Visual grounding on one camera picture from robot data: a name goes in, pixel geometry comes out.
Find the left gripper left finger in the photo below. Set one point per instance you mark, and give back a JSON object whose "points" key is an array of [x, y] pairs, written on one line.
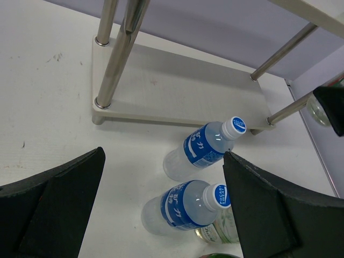
{"points": [[46, 215]]}

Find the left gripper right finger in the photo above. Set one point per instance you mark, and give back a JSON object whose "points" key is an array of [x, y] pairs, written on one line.
{"points": [[277, 218]]}

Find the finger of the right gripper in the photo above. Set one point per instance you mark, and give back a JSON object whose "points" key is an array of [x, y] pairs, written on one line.
{"points": [[331, 100]]}

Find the white two-tier shelf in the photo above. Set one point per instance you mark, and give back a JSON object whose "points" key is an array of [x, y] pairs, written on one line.
{"points": [[135, 82]]}

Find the green glass bottle front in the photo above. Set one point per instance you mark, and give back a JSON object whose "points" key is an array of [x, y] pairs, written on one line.
{"points": [[218, 255]]}

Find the water bottle blue label front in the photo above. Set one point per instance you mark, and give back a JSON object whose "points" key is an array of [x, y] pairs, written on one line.
{"points": [[187, 206]]}

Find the water bottle blue label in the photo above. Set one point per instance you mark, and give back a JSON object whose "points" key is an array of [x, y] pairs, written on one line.
{"points": [[203, 148], [187, 206]]}

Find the water bottle blue label rear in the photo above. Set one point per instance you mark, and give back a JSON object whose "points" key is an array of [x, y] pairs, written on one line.
{"points": [[203, 148]]}

